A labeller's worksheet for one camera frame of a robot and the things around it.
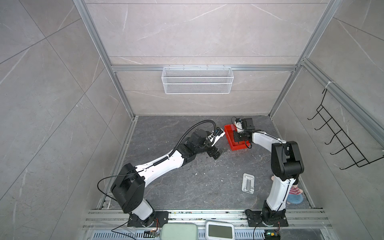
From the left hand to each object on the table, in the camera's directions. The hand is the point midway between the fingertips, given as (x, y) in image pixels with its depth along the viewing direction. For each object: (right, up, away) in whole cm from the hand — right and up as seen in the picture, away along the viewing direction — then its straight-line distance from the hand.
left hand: (221, 139), depth 77 cm
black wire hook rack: (+53, +3, -9) cm, 54 cm away
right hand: (+15, +2, +26) cm, 30 cm away
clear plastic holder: (+17, -26, +7) cm, 32 cm away
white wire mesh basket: (-14, +38, +23) cm, 47 cm away
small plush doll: (+38, -29, -1) cm, 48 cm away
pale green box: (-21, -42, -9) cm, 48 cm away
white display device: (-3, -42, -10) cm, 43 cm away
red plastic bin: (+11, +4, +26) cm, 29 cm away
